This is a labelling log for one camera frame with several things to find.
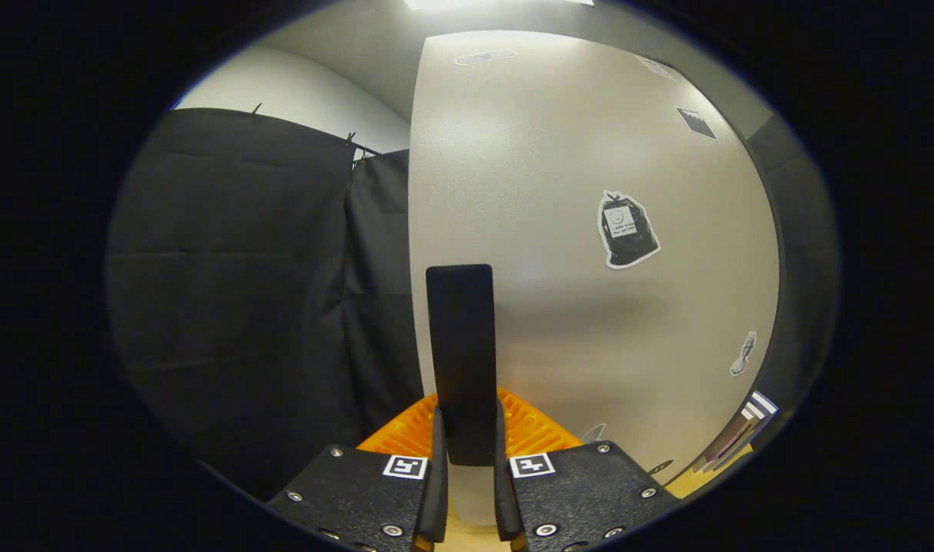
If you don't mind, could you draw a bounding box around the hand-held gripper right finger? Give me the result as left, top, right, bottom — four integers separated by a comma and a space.
494, 389, 681, 552

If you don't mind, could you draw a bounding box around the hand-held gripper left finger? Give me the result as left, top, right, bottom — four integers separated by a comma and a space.
266, 393, 449, 552

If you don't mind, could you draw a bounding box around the black door handle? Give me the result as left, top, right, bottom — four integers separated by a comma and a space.
426, 264, 498, 467

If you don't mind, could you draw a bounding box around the beige cabinet door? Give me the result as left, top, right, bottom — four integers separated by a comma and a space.
408, 31, 782, 530

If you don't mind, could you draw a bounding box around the brown covered book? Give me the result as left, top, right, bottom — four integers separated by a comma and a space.
693, 414, 748, 474

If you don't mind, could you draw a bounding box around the black backdrop cloth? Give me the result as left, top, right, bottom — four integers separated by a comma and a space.
105, 107, 426, 499

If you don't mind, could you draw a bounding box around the large ceiling light panel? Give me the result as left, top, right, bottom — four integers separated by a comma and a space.
406, 0, 594, 10

